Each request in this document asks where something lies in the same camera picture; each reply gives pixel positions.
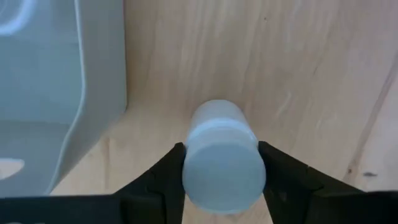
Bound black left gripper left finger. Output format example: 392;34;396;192
113;142;187;224

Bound grey plastic basket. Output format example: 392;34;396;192
0;0;128;197

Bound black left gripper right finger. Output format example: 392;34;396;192
257;140;366;224

